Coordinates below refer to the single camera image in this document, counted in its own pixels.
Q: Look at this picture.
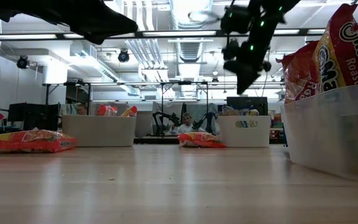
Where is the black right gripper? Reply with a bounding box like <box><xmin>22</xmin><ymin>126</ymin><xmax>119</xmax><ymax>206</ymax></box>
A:
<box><xmin>221</xmin><ymin>5</ymin><xmax>285</xmax><ymax>95</ymax></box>

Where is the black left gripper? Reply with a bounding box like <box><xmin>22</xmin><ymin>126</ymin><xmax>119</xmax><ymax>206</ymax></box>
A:
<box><xmin>35</xmin><ymin>0</ymin><xmax>139</xmax><ymax>45</ymax></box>

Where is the clear plastic bin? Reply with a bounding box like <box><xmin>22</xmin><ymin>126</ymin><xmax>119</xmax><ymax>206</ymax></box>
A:
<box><xmin>280</xmin><ymin>82</ymin><xmax>358</xmax><ymax>183</ymax></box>

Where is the silver ventilation duct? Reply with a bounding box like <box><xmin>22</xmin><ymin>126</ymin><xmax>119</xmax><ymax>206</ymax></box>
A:
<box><xmin>169</xmin><ymin>0</ymin><xmax>214</xmax><ymax>65</ymax></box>

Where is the black background gantry frame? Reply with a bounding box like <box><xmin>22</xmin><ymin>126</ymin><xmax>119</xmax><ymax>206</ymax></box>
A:
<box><xmin>42</xmin><ymin>80</ymin><xmax>284</xmax><ymax>138</ymax></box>

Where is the black monitor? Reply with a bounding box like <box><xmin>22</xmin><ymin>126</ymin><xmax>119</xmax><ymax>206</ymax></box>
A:
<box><xmin>226</xmin><ymin>96</ymin><xmax>269</xmax><ymax>110</ymax></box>

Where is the white plastic bin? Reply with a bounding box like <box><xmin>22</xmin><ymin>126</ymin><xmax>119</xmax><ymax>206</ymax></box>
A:
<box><xmin>218</xmin><ymin>114</ymin><xmax>272</xmax><ymax>148</ymax></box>

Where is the light grey plastic bin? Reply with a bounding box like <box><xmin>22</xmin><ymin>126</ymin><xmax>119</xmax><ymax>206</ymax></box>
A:
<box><xmin>62</xmin><ymin>114</ymin><xmax>137</xmax><ymax>147</ymax></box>

